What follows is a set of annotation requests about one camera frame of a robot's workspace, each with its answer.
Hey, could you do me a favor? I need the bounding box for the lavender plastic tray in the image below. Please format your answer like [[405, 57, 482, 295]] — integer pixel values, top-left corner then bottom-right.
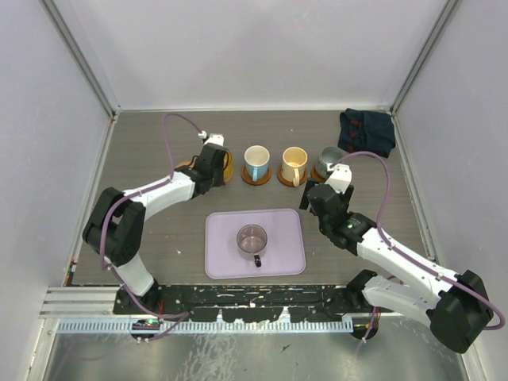
[[205, 209, 306, 280]]

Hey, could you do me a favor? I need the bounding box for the purple glass mug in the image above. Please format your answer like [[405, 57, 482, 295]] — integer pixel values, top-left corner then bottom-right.
[[237, 224, 268, 268]]

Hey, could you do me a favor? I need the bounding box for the yellow mug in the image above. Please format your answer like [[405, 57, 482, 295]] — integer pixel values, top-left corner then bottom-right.
[[223, 150, 233, 183]]

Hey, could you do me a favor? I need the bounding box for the brown wooden coaster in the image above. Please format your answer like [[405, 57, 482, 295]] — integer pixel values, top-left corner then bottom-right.
[[241, 164, 272, 187], [277, 165, 308, 187]]

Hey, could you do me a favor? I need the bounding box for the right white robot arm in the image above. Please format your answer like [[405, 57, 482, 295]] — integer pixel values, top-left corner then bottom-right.
[[299, 179, 494, 354]]

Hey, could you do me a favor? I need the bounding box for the woven rattan coaster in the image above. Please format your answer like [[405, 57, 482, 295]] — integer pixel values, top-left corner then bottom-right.
[[175, 160, 193, 168], [311, 167, 326, 183]]

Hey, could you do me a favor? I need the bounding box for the grey green mug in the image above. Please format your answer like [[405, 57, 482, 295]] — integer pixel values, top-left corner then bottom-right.
[[314, 147, 347, 179]]

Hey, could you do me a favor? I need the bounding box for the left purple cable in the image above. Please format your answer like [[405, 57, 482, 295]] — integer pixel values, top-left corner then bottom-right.
[[98, 113, 207, 343]]

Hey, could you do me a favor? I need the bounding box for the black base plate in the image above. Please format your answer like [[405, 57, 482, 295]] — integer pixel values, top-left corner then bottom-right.
[[113, 283, 382, 323]]

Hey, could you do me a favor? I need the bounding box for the purple cable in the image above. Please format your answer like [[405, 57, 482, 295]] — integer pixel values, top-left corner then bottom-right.
[[327, 151, 501, 344], [98, 113, 207, 343]]

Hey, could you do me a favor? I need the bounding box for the cream mug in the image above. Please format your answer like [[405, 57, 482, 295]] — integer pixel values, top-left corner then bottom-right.
[[281, 147, 308, 187]]

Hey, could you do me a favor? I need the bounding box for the dark blue folded cloth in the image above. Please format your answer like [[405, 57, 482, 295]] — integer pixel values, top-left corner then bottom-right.
[[337, 109, 396, 158]]

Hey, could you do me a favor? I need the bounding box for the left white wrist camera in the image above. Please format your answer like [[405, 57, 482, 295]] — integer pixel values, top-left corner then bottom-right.
[[198, 131, 225, 147]]

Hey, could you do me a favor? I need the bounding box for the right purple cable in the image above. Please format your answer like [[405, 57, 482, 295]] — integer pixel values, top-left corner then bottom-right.
[[327, 151, 501, 344]]

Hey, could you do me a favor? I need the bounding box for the blue mug white inside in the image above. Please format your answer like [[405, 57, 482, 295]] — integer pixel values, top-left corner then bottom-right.
[[244, 145, 270, 182]]

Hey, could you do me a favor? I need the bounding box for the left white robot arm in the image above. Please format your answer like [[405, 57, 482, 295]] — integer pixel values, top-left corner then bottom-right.
[[82, 143, 228, 314]]

